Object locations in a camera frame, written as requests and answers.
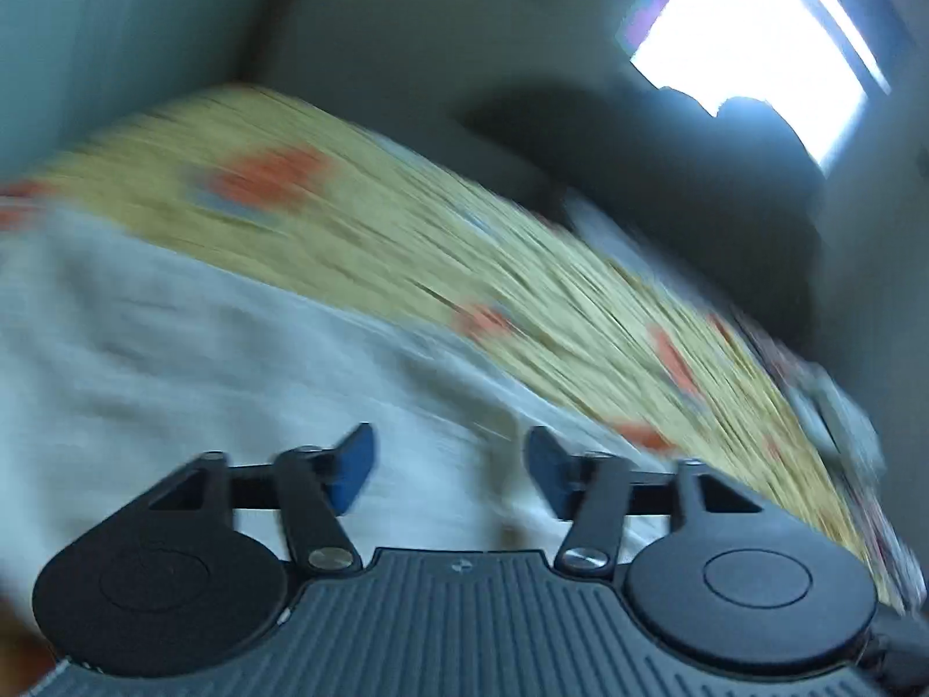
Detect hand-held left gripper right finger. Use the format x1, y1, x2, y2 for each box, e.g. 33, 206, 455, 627
524, 425, 761, 576

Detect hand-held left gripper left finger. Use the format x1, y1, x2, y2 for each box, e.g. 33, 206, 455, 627
147, 422, 379, 576

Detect white pants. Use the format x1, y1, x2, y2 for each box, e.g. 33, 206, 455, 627
0, 203, 654, 669

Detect yellow printed blanket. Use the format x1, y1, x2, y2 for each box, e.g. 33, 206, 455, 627
0, 83, 908, 611

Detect white printed cloth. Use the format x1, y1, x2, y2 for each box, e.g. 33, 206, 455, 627
787, 367, 888, 469

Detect grey headboard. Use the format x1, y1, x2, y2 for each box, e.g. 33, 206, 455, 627
460, 76, 824, 339

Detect bright window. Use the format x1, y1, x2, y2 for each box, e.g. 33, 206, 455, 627
617, 0, 895, 177

